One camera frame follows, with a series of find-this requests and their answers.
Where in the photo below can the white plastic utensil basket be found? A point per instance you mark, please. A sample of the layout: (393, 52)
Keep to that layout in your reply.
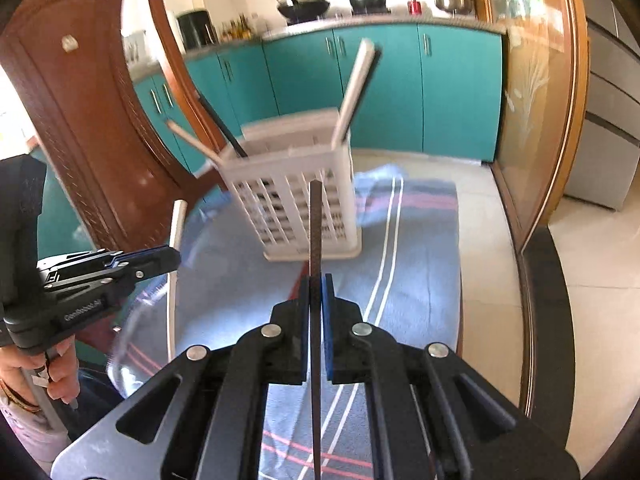
(280, 210)

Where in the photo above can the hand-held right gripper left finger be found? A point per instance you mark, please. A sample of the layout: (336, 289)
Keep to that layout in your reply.
(304, 320)

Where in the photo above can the red cup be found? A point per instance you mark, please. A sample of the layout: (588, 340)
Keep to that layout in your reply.
(415, 6)

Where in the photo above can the black cooking pot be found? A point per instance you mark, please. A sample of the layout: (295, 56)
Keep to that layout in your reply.
(367, 1)

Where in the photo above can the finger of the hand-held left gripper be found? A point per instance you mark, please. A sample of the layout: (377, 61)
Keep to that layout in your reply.
(155, 262)
(75, 260)

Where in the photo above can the wood framed glass door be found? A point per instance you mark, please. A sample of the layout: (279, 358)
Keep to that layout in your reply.
(535, 110)

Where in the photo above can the brown wooden chair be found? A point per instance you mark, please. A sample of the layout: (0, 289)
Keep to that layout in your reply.
(75, 110)

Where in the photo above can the dark brown chopstick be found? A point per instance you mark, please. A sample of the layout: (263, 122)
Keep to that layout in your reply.
(316, 240)

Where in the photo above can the white chopstick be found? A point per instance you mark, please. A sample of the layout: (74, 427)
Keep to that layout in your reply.
(176, 230)

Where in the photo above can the condiment bottles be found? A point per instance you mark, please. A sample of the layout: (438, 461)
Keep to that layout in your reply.
(236, 27)

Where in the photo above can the grey kitchen countertop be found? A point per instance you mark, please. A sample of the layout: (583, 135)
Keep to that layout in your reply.
(375, 20)

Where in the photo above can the black wok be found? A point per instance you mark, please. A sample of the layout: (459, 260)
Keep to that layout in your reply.
(305, 7)

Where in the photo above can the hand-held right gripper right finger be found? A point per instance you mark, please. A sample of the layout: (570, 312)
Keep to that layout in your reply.
(328, 320)

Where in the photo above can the blue striped cloth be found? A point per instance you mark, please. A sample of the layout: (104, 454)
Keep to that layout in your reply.
(410, 260)

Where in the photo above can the grey refrigerator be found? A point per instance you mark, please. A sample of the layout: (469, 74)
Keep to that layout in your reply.
(610, 135)

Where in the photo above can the person's left forearm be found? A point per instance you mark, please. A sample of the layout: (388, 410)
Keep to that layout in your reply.
(25, 435)

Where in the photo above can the teal base cabinets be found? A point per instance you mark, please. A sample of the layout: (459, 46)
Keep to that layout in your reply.
(380, 90)

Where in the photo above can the person's left hand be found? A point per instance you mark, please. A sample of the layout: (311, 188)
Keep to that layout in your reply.
(62, 365)

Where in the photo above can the white utensil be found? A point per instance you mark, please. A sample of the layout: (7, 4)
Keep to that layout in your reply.
(357, 85)

